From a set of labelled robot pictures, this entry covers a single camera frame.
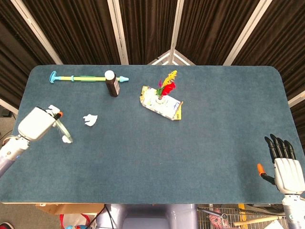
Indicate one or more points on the colourful feather shuttlecock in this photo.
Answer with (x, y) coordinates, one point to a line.
(169, 88)

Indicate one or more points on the white screen base frame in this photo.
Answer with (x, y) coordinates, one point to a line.
(184, 58)

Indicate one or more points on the grey metal pipe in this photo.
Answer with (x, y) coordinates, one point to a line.
(224, 216)

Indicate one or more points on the mint green hand broom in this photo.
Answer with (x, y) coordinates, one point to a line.
(64, 130)

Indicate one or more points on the green blue water pump toy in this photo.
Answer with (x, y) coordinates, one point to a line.
(90, 78)

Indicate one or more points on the white screen frame post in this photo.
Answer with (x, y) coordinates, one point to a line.
(118, 31)
(37, 31)
(178, 23)
(8, 106)
(296, 98)
(247, 31)

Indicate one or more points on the wooden stick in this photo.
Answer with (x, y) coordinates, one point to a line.
(257, 220)

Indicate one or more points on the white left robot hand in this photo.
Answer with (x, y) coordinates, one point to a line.
(35, 125)

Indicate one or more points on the white paper sheet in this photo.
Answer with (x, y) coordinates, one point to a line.
(276, 225)

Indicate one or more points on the red white shopping bag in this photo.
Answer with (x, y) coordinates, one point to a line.
(74, 220)

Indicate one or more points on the lavender right robot arm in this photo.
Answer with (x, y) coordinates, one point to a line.
(293, 212)

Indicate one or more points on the pink patterned cloth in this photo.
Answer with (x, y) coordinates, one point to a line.
(215, 218)

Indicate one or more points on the brown bottle white cap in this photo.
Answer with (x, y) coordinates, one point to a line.
(113, 87)

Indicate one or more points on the lavender robot base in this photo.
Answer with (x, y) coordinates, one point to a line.
(147, 214)

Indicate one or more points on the blue felt table cover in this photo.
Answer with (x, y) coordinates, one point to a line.
(166, 155)

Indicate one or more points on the brown cardboard box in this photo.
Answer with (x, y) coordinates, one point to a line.
(71, 208)

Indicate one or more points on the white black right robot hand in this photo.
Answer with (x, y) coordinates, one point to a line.
(287, 174)

